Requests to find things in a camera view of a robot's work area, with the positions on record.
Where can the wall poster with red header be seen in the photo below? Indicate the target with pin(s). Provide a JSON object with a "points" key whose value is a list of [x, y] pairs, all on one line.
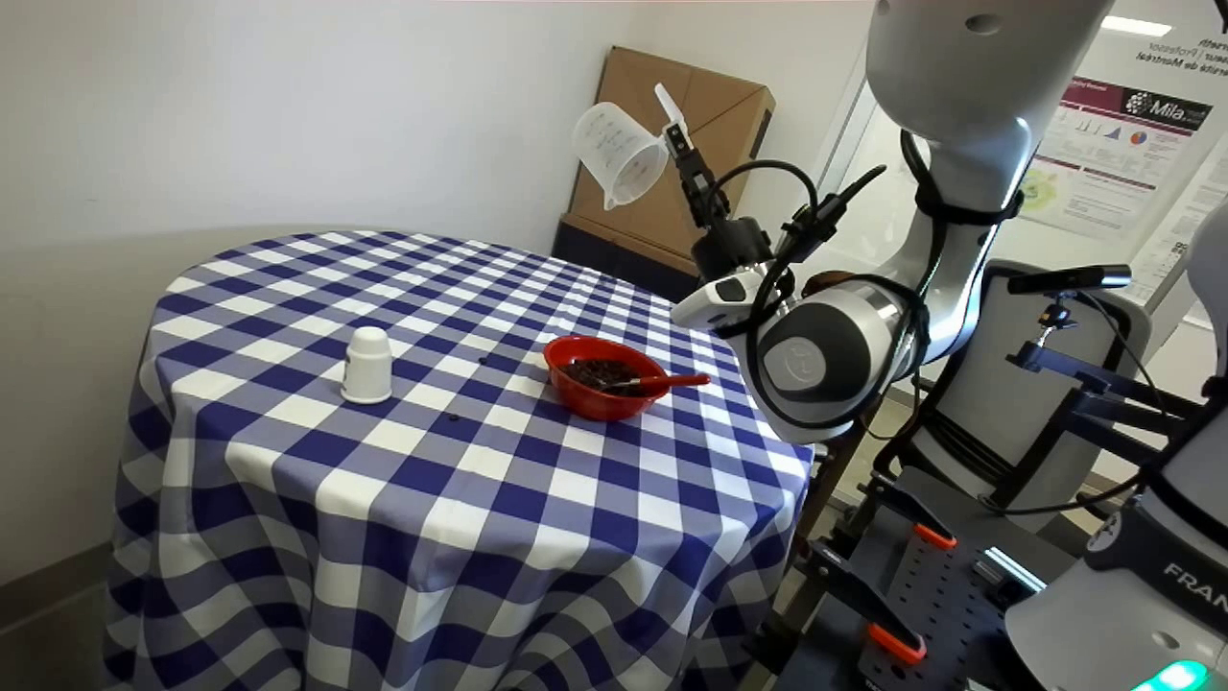
{"points": [[1127, 130]]}

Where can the clear plastic measuring jar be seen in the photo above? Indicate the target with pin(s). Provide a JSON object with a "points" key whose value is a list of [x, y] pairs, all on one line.
{"points": [[618, 157]]}

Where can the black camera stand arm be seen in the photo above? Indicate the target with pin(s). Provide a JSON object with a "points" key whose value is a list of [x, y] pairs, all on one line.
{"points": [[1114, 408]]}

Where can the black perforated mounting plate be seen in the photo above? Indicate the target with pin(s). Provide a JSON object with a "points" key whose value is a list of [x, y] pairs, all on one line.
{"points": [[944, 598]]}

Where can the dark food in bowl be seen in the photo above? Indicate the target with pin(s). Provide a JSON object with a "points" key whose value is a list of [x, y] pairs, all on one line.
{"points": [[609, 374]]}

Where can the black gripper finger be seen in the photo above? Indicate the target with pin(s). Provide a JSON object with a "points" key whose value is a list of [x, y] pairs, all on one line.
{"points": [[688, 180], [710, 196]]}

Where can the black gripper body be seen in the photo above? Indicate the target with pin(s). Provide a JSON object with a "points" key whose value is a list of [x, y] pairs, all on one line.
{"points": [[730, 251]]}

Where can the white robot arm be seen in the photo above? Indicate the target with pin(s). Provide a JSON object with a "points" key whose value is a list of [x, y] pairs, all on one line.
{"points": [[971, 77]]}

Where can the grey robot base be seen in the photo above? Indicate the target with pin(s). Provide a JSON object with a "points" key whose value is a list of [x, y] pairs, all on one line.
{"points": [[1127, 616]]}

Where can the grey office chair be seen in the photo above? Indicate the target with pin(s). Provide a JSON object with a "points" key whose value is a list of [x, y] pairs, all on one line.
{"points": [[1023, 423]]}

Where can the white paper poster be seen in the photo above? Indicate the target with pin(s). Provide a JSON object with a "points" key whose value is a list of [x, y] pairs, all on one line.
{"points": [[1196, 61]]}

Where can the black low cabinet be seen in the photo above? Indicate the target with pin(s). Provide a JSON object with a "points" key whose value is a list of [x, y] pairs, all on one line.
{"points": [[599, 255]]}

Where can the red bowl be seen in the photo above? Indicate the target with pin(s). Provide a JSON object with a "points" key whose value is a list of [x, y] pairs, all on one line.
{"points": [[596, 401]]}

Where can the small white cup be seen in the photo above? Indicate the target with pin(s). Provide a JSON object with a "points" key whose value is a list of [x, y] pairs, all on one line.
{"points": [[367, 372]]}

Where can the red spoon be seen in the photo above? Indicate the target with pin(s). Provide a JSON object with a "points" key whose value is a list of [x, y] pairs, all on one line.
{"points": [[675, 382]]}

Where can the flat brown cardboard sheet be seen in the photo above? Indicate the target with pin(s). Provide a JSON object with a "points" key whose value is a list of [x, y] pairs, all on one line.
{"points": [[730, 118]]}

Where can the blue white checkered tablecloth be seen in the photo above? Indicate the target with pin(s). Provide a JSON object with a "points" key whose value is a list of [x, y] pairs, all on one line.
{"points": [[423, 512]]}

